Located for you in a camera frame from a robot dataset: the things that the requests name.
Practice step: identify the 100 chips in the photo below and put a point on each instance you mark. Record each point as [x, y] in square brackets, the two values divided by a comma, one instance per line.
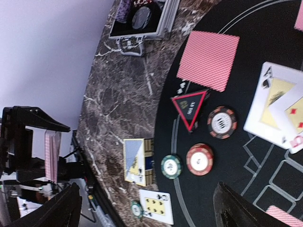
[222, 122]

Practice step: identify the black round poker mat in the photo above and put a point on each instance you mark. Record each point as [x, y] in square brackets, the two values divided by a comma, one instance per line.
[263, 173]

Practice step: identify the yellow card box on table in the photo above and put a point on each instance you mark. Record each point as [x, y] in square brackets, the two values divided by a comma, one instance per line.
[138, 161]

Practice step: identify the red chips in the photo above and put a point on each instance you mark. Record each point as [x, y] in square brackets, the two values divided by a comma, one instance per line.
[200, 159]

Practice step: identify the red dice row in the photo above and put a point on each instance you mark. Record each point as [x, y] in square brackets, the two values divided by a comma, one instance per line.
[138, 3]

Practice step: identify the aluminium poker chip case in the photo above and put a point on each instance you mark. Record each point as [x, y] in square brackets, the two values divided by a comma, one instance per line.
[131, 41]

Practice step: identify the green poker chip stack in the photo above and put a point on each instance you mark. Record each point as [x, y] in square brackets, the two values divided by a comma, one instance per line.
[136, 209]

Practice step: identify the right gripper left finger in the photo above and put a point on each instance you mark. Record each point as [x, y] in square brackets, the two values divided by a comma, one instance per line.
[63, 210]

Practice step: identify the dealt red card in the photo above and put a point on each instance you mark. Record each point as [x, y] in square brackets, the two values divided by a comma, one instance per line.
[284, 216]
[208, 58]
[299, 20]

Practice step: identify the red triangular all-in marker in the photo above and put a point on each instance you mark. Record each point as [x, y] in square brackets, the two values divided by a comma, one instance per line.
[188, 107]

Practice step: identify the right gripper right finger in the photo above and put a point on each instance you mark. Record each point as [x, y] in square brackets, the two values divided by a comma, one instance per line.
[232, 210]

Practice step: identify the green chips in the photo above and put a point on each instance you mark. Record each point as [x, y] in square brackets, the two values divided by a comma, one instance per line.
[171, 166]

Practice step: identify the clear dealer button in case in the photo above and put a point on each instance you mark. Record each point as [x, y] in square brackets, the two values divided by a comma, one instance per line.
[141, 18]

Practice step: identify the six of spades card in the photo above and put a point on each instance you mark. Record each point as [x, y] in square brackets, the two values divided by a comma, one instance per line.
[157, 206]

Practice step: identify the ace of spades card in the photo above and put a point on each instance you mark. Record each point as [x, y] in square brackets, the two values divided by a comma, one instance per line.
[274, 81]

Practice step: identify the red card deck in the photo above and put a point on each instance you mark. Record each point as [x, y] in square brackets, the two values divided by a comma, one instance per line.
[52, 151]

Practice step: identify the diamond face card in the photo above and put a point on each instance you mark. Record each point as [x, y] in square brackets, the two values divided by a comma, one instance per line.
[293, 111]

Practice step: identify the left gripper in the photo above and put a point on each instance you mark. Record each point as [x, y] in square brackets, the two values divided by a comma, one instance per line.
[16, 141]

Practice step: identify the purple chip row in case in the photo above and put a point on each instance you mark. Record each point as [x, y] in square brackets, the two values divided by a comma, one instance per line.
[123, 11]

